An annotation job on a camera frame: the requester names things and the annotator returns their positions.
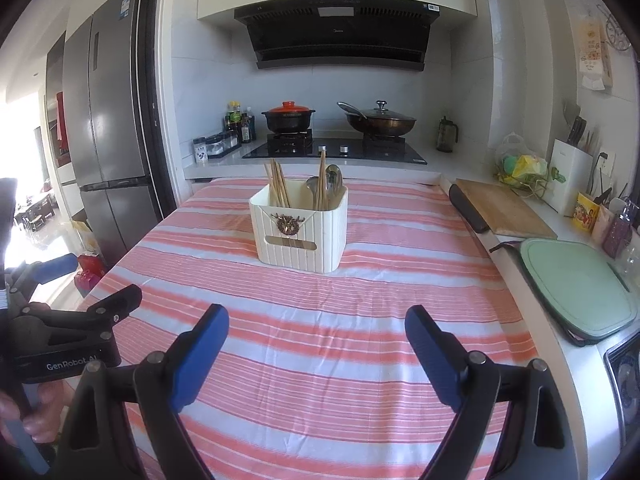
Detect black gas stove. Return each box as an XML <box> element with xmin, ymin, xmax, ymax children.
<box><xmin>244</xmin><ymin>129</ymin><xmax>427</xmax><ymax>166</ymax></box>

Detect grey refrigerator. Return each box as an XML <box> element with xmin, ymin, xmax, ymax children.
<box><xmin>62</xmin><ymin>0</ymin><xmax>160</xmax><ymax>266</ymax></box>

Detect metal spoon in holder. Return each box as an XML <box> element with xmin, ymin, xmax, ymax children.
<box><xmin>306</xmin><ymin>165</ymin><xmax>344</xmax><ymax>210</ymax></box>

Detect chopsticks inside holder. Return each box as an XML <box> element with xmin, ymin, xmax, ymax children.
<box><xmin>265</xmin><ymin>159</ymin><xmax>291</xmax><ymax>208</ymax></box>

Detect green cutting board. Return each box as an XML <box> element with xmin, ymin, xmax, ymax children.
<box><xmin>518</xmin><ymin>238</ymin><xmax>638</xmax><ymax>346</ymax></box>

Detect person's left hand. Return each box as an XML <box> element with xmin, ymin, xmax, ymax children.
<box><xmin>1</xmin><ymin>380</ymin><xmax>73</xmax><ymax>445</ymax></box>

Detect wooden chopstick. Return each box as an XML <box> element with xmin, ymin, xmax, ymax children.
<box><xmin>316</xmin><ymin>148</ymin><xmax>326</xmax><ymax>211</ymax></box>

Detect black range hood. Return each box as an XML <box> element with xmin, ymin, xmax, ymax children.
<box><xmin>234</xmin><ymin>0</ymin><xmax>440</xmax><ymax>72</ymax></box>

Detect sauce bottles group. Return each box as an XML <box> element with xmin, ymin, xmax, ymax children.
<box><xmin>224</xmin><ymin>101</ymin><xmax>256</xmax><ymax>143</ymax></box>

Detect wooden cutting board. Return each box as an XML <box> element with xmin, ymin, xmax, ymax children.
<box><xmin>454</xmin><ymin>179</ymin><xmax>558</xmax><ymax>240</ymax></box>

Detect black pot red lid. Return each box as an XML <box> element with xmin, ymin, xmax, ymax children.
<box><xmin>262</xmin><ymin>101</ymin><xmax>316</xmax><ymax>134</ymax></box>

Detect cream ribbed utensil holder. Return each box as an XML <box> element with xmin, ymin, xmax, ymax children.
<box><xmin>248</xmin><ymin>180</ymin><xmax>349</xmax><ymax>274</ymax></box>

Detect yellow green plastic bag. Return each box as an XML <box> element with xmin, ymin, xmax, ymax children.
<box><xmin>495</xmin><ymin>132</ymin><xmax>549</xmax><ymax>194</ymax></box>

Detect dark wok glass lid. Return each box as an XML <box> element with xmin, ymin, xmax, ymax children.
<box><xmin>337</xmin><ymin>100</ymin><xmax>416</xmax><ymax>136</ymax></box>

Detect white knife block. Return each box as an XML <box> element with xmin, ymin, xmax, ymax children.
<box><xmin>544</xmin><ymin>140</ymin><xmax>592</xmax><ymax>217</ymax></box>

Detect clear spice jar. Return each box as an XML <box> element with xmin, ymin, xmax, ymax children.
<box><xmin>192</xmin><ymin>136</ymin><xmax>208</xmax><ymax>166</ymax></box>

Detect yellow snack packet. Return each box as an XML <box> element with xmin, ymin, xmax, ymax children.
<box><xmin>572</xmin><ymin>192</ymin><xmax>600</xmax><ymax>233</ymax></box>

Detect pink striped tablecloth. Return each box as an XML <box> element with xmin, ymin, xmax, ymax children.
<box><xmin>88</xmin><ymin>178</ymin><xmax>537</xmax><ymax>479</ymax></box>

